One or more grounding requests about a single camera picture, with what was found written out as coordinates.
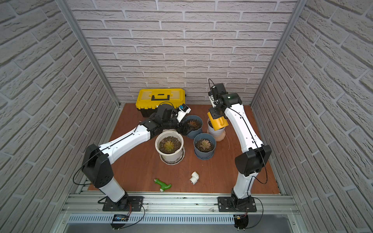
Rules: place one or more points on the yellow black plastic toolbox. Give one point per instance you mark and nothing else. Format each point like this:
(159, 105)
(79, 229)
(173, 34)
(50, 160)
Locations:
(149, 99)

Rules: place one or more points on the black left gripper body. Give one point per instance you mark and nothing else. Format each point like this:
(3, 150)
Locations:
(180, 125)

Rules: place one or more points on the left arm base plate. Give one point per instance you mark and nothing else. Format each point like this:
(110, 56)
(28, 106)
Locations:
(125, 203)

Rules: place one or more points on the blue pot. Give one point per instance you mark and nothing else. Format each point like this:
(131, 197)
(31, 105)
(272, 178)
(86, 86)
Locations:
(194, 126)
(204, 146)

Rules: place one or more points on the white PVC elbow fitting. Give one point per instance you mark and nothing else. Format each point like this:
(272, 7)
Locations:
(194, 178)

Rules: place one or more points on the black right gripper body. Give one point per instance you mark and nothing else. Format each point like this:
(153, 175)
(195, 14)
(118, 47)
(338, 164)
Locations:
(215, 114)

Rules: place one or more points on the aluminium frame corner post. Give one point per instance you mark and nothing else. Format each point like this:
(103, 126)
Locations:
(282, 42)
(72, 21)

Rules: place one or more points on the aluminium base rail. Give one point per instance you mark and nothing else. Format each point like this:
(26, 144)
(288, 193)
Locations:
(174, 208)

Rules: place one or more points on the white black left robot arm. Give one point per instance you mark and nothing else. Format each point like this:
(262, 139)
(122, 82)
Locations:
(98, 160)

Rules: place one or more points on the blue pot back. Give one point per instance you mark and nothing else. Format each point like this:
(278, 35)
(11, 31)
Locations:
(194, 126)

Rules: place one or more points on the blue pot front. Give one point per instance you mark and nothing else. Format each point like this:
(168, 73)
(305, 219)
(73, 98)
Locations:
(204, 146)

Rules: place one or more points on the aluminium frame corner post right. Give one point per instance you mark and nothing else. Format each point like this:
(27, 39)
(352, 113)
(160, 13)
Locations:
(282, 42)

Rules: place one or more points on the green spray nozzle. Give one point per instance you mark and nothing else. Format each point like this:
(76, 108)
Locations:
(163, 186)

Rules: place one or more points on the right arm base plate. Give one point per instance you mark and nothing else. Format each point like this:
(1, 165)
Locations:
(232, 204)

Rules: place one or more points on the aluminium frame corner post left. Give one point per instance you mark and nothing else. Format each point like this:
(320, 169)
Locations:
(72, 21)

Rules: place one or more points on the yellow plastic watering can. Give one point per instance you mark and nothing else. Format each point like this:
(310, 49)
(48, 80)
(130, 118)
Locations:
(218, 123)

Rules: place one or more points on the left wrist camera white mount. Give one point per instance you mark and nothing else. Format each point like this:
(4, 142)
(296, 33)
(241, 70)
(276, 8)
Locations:
(182, 111)

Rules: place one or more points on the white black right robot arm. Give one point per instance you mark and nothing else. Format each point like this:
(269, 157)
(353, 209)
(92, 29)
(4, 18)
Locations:
(228, 109)

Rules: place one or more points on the large white round pot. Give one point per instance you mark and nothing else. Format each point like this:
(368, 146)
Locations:
(170, 146)

